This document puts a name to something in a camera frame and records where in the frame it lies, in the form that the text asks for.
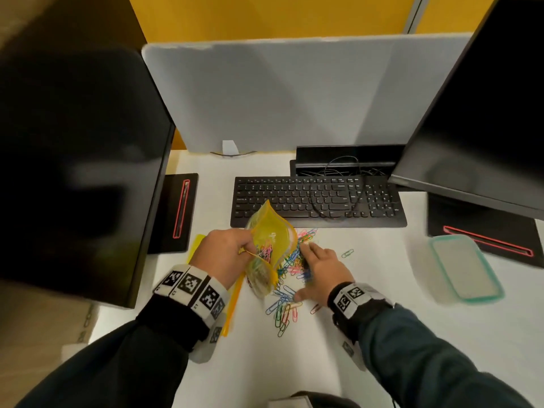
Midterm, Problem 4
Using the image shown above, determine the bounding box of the black keyboard cable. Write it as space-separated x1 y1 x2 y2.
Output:
308 155 385 219

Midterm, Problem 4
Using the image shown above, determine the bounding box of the white desk divider panel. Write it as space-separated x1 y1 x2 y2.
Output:
141 32 473 154

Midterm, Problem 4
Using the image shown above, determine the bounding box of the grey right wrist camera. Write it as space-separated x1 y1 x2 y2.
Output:
333 318 368 372

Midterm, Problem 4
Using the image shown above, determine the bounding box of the black monitor base red stripe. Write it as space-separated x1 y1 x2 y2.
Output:
426 193 544 269
147 172 199 254

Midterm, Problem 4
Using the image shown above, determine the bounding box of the right wrist marker band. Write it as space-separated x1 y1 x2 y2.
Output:
328 282 394 320

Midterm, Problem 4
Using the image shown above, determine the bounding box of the pile of colourful paper clips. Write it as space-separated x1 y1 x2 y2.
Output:
265 227 355 338

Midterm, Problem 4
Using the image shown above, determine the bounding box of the black cable tray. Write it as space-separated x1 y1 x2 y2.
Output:
290 144 407 178

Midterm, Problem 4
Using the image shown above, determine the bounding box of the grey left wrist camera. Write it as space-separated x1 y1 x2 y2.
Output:
189 316 226 364

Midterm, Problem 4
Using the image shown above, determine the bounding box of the grey name badge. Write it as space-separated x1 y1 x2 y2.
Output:
267 394 313 408

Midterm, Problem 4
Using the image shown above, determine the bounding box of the grey partition post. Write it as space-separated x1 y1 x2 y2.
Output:
402 0 432 35

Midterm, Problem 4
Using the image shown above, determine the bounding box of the black monitor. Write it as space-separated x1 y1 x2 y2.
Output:
0 0 176 310
387 0 544 222

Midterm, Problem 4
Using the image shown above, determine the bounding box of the person's left hand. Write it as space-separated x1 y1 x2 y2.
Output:
189 228 258 290

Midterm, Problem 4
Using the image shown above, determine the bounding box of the wrist marker band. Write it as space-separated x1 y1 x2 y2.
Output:
152 263 232 329
328 282 394 320

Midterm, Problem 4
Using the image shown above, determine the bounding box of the white table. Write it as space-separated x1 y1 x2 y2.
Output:
87 149 544 408

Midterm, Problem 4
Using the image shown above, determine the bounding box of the person's right forearm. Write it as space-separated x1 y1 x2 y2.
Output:
331 299 536 408

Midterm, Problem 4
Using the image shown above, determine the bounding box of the person's left forearm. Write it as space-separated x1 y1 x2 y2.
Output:
15 295 211 408

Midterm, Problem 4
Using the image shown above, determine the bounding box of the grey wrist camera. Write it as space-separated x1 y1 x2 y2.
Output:
189 316 226 364
333 318 368 372

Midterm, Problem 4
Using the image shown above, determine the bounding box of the person's right hand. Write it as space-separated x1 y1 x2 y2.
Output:
293 241 356 307

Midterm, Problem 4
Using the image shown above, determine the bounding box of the black keyboard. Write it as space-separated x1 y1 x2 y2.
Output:
230 176 408 229

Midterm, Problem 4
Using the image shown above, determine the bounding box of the left wrist marker band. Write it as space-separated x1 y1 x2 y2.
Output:
152 263 232 329

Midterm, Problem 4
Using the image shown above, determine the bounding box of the white divider bracket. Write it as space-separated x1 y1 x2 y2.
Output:
210 139 258 158

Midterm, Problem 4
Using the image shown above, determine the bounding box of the clear container with green-rimmed lid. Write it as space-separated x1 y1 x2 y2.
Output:
428 234 505 305

